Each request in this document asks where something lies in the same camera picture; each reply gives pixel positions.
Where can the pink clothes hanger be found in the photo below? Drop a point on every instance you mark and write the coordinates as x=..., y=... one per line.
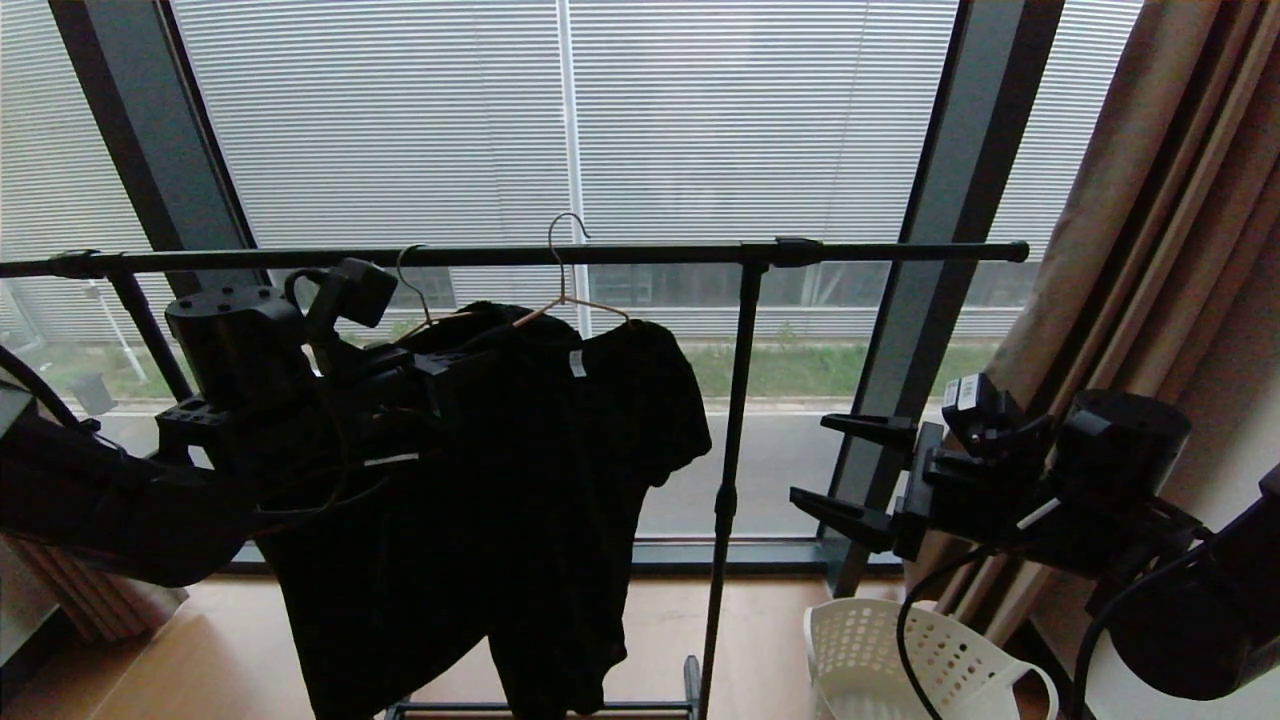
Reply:
x=415, y=290
x=562, y=270

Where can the black garment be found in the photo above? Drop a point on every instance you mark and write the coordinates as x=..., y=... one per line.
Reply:
x=600, y=450

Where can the window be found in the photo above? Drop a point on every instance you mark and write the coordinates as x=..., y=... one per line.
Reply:
x=950, y=200

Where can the white laundry basket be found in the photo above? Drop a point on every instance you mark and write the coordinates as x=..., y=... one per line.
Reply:
x=860, y=650

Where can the beige curtain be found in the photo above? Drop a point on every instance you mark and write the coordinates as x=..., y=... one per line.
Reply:
x=110, y=600
x=1130, y=200

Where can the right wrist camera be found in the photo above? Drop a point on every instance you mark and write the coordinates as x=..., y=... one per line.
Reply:
x=985, y=410

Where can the black clothes rack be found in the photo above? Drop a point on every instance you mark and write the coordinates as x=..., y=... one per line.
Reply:
x=650, y=254

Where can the black shorts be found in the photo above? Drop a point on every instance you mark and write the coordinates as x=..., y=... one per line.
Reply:
x=380, y=580

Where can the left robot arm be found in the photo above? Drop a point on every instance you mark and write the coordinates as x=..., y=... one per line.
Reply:
x=100, y=500

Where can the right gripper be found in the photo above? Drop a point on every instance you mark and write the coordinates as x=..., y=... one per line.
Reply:
x=980, y=500

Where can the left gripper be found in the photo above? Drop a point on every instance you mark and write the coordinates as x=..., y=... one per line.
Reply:
x=400, y=395

